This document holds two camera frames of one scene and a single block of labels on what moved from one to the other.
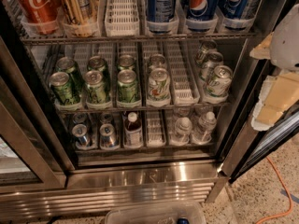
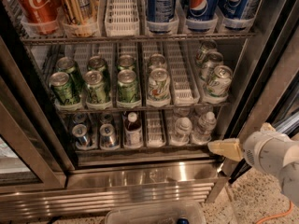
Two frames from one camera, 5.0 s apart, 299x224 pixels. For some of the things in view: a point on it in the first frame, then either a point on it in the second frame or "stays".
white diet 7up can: (220, 82) stays
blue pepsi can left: (161, 3) stays
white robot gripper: (286, 46) → (261, 150)
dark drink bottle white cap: (133, 131) stays
